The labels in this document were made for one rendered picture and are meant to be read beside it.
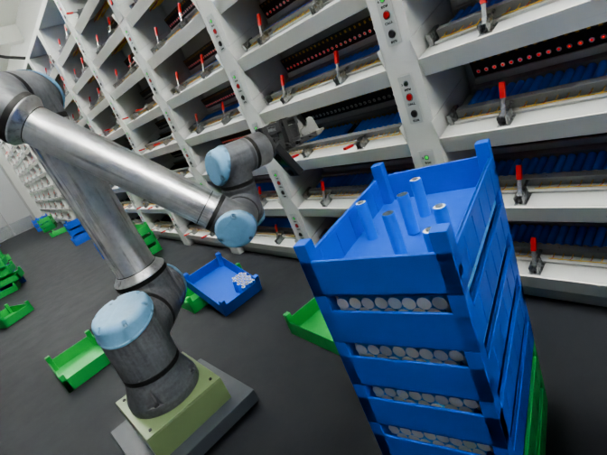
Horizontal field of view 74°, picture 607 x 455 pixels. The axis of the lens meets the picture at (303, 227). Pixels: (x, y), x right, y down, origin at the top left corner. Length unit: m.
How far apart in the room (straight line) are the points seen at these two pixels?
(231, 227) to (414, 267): 0.53
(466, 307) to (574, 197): 0.63
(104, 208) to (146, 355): 0.38
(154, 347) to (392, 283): 0.73
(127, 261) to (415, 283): 0.86
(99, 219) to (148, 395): 0.46
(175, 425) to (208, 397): 0.10
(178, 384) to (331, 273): 0.71
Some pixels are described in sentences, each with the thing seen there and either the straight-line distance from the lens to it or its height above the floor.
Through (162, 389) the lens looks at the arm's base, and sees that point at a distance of 1.13.
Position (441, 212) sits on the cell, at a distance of 0.52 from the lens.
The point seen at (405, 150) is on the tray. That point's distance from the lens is 1.17.
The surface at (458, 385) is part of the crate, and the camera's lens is 0.57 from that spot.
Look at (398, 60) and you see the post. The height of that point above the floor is 0.70.
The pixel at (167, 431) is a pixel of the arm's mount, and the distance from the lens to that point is 1.14.
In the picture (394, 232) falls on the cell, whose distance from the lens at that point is 0.55.
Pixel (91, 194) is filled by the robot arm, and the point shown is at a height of 0.68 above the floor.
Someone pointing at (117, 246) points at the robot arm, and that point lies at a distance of 1.17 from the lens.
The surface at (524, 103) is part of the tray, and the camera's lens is 1.06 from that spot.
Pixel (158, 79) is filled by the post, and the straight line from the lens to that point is 2.19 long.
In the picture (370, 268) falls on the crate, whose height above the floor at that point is 0.52.
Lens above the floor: 0.75
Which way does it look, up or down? 19 degrees down
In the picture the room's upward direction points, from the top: 23 degrees counter-clockwise
